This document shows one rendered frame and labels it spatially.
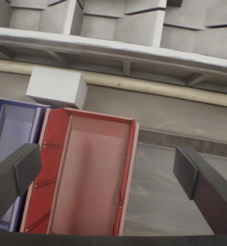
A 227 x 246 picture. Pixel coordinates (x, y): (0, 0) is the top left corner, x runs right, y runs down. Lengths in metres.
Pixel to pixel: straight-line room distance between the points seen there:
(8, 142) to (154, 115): 0.42
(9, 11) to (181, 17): 0.38
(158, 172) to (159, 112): 0.16
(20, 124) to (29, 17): 0.28
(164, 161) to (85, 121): 0.24
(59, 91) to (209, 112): 0.41
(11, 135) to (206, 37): 0.55
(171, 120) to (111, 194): 0.26
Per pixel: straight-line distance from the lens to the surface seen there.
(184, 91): 0.52
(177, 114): 0.53
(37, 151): 0.17
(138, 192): 0.51
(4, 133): 0.60
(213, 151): 0.57
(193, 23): 0.45
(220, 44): 0.43
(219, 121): 0.58
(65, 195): 0.53
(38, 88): 0.47
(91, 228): 0.54
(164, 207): 0.53
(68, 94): 0.43
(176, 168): 0.17
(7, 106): 0.59
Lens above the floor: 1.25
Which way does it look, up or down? 80 degrees down
